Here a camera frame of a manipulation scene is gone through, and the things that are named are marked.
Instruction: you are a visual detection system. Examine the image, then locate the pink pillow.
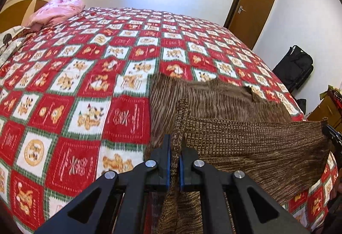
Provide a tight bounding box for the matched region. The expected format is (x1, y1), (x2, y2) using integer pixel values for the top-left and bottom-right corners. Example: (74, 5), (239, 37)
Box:
(28, 0), (86, 30)

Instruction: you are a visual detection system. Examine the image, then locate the black suitcase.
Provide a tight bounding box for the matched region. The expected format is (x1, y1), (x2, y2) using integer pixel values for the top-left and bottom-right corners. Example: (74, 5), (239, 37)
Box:
(272, 45), (314, 92)

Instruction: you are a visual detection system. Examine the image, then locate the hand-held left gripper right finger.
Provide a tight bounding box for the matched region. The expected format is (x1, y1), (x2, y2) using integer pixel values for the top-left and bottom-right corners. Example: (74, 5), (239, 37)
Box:
(178, 146), (310, 234)

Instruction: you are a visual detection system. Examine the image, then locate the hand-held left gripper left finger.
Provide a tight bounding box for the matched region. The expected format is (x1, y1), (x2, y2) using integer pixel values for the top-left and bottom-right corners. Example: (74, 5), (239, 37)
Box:
(35, 134), (171, 234)

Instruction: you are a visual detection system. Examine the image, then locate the black bag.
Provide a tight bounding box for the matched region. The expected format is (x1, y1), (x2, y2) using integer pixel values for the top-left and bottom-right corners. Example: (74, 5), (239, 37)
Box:
(296, 98), (307, 114)

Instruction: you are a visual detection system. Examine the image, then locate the brown knitted sweater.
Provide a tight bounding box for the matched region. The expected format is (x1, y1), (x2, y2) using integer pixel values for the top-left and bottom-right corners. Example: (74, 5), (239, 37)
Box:
(144, 72), (332, 234)

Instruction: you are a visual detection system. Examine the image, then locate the wooden dresser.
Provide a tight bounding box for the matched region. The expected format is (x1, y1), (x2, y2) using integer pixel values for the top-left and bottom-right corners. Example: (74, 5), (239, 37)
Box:
(307, 95), (342, 130)

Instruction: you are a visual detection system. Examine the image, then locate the brown wooden door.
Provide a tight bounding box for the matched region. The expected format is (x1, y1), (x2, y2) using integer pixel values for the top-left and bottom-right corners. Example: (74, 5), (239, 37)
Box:
(224, 0), (280, 50)

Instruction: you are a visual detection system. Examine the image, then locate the red checkered printed blanket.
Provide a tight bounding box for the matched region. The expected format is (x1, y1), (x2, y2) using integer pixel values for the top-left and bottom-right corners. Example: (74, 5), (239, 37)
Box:
(0, 7), (340, 234)

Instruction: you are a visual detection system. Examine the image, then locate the beige patterned pillow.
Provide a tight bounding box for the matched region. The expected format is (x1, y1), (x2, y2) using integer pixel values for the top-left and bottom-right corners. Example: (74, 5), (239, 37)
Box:
(0, 26), (30, 66)

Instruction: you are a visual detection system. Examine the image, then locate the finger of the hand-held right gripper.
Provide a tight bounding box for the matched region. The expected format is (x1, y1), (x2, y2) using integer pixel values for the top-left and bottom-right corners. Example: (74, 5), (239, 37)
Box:
(322, 118), (342, 150)

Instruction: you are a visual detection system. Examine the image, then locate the pile of colourful clothes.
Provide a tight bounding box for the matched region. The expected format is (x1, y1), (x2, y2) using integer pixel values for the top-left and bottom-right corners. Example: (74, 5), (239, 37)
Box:
(319, 85), (342, 112)

